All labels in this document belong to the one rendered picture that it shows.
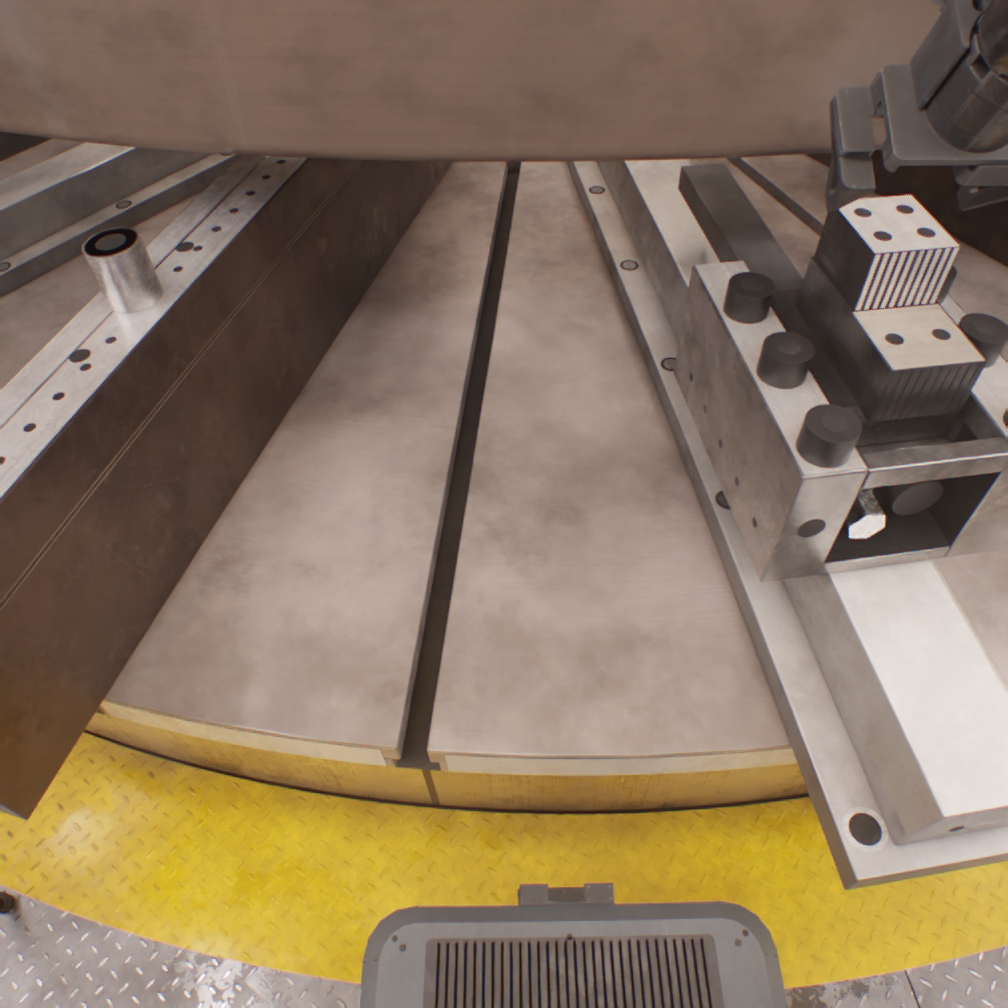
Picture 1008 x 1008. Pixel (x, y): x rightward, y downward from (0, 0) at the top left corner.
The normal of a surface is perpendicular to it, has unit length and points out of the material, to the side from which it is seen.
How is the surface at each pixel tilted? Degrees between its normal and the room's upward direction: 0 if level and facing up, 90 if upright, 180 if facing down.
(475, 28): 90
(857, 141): 30
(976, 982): 0
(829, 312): 90
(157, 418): 90
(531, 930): 0
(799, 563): 90
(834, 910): 0
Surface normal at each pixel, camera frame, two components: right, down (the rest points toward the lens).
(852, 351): -0.99, 0.12
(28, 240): 0.79, 0.45
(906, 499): 0.13, 0.76
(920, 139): -0.03, -0.18
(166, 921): -0.04, -0.64
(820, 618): -0.95, -0.09
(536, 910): -0.03, -1.00
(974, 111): -0.59, 0.80
